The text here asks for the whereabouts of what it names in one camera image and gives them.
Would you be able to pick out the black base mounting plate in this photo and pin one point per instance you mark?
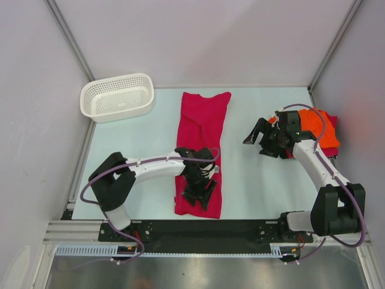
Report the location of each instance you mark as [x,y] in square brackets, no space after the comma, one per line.
[214,236]

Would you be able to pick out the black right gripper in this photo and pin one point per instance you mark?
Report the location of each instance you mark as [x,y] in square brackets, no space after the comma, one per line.
[269,150]

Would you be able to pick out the magenta folded t shirt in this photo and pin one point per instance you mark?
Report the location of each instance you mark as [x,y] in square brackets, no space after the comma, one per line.
[331,150]

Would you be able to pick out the orange t shirt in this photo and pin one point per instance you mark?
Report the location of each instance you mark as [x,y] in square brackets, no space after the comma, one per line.
[308,134]

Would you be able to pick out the aluminium right corner post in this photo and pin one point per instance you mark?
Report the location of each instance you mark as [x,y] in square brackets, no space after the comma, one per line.
[336,42]

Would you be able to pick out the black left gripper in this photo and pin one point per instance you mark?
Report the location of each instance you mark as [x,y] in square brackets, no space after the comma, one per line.
[190,194]

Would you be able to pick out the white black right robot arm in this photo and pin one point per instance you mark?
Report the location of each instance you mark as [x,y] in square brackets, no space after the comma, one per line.
[339,205]

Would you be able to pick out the magenta t shirt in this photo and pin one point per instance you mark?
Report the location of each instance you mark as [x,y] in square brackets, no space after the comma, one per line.
[331,150]
[201,125]

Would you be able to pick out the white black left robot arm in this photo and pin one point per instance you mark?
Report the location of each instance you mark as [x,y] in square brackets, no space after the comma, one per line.
[110,184]

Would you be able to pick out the white perforated plastic basket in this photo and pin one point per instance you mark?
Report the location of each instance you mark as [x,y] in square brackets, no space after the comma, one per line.
[117,98]

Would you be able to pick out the white slotted cable duct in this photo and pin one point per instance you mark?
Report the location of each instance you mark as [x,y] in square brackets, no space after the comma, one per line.
[129,251]

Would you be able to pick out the aluminium left corner post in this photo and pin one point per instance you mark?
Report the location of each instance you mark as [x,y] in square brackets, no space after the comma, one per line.
[69,38]

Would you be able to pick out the aluminium corner post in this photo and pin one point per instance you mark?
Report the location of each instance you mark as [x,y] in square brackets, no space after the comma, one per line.
[336,42]
[69,38]

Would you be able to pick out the aluminium front frame rail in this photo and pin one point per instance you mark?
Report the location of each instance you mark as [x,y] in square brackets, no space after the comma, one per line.
[87,232]

